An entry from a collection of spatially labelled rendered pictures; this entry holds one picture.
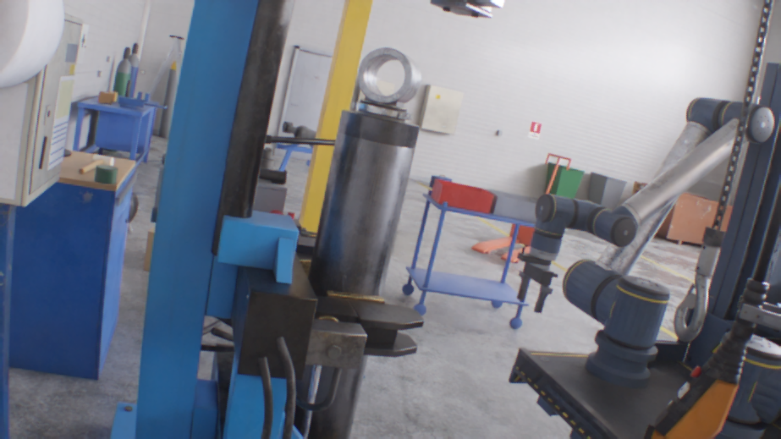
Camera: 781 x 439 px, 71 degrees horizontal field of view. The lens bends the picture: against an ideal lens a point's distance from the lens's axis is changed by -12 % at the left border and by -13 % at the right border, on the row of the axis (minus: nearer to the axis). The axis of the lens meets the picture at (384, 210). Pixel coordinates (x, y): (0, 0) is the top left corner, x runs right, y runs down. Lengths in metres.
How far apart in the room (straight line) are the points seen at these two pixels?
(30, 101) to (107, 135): 7.24
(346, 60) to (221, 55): 2.71
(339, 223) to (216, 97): 0.45
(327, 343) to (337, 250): 0.32
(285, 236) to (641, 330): 1.31
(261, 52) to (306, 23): 11.05
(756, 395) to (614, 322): 0.63
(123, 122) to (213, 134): 6.95
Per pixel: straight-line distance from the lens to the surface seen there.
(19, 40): 1.05
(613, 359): 2.28
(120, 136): 8.52
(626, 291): 2.23
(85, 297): 2.95
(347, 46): 4.22
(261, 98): 1.45
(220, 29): 1.56
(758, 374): 1.88
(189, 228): 1.61
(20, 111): 1.32
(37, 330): 3.07
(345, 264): 1.65
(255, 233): 1.46
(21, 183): 1.34
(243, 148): 1.46
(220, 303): 1.67
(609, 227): 2.14
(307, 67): 12.41
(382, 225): 1.64
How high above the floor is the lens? 1.52
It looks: 10 degrees down
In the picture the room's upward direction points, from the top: 12 degrees clockwise
